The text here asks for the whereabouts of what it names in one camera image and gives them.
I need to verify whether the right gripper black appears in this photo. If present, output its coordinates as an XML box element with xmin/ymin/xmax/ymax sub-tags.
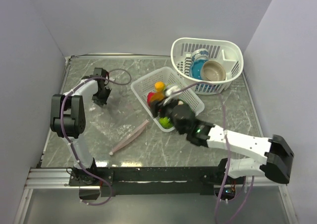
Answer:
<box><xmin>149</xmin><ymin>96</ymin><xmax>185</xmax><ymax>135</ymax></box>

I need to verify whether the red fake dragon fruit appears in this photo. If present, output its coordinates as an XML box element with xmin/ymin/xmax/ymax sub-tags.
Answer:
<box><xmin>147</xmin><ymin>92</ymin><xmax>156</xmax><ymax>106</ymax></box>

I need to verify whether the orange fake fruit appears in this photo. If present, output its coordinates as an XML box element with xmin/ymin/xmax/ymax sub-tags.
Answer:
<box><xmin>155</xmin><ymin>81</ymin><xmax>165</xmax><ymax>93</ymax></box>

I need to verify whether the white rectangular perforated basket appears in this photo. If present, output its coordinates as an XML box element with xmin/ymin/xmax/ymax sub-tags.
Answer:
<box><xmin>130</xmin><ymin>66</ymin><xmax>205</xmax><ymax>132</ymax></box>

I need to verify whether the clear zip top bag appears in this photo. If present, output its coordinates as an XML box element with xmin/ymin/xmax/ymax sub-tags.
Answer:
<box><xmin>85</xmin><ymin>86</ymin><xmax>149</xmax><ymax>157</ymax></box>

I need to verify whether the red fake mango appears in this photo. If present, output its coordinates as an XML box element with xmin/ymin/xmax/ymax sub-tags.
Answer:
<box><xmin>156</xmin><ymin>92</ymin><xmax>165</xmax><ymax>101</ymax></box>

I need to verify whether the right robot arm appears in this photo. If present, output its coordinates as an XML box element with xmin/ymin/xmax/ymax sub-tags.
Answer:
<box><xmin>149</xmin><ymin>99</ymin><xmax>294</xmax><ymax>184</ymax></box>

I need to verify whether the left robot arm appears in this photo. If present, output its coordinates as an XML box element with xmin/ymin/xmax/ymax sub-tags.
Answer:
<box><xmin>50</xmin><ymin>68</ymin><xmax>111</xmax><ymax>185</ymax></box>

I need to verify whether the beige ceramic bowl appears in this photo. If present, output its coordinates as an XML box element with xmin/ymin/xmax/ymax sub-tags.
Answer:
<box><xmin>201</xmin><ymin>60</ymin><xmax>226</xmax><ymax>82</ymax></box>

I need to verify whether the white oval dish rack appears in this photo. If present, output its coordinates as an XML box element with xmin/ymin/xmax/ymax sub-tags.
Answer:
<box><xmin>170</xmin><ymin>38</ymin><xmax>244</xmax><ymax>95</ymax></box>

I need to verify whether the blue white patterned bowl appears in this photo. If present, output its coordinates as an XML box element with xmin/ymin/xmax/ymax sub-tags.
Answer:
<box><xmin>191</xmin><ymin>48</ymin><xmax>209</xmax><ymax>62</ymax></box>

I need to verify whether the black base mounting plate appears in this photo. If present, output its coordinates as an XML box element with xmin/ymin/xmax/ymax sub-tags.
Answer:
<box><xmin>68</xmin><ymin>166</ymin><xmax>246</xmax><ymax>203</ymax></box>

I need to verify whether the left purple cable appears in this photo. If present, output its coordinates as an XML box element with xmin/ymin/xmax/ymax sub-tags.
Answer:
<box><xmin>60</xmin><ymin>69</ymin><xmax>132</xmax><ymax>207</ymax></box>

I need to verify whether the purple cable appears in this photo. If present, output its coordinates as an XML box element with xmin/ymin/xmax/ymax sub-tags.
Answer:
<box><xmin>60</xmin><ymin>69</ymin><xmax>132</xmax><ymax>207</ymax></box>
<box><xmin>173</xmin><ymin>82</ymin><xmax>255</xmax><ymax>224</ymax></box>

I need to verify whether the aluminium frame rail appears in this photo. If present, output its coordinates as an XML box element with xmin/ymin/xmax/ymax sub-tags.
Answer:
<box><xmin>14</xmin><ymin>168</ymin><xmax>299</xmax><ymax>224</ymax></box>

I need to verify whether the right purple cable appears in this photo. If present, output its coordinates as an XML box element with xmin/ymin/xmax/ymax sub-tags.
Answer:
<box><xmin>173</xmin><ymin>82</ymin><xmax>255</xmax><ymax>224</ymax></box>

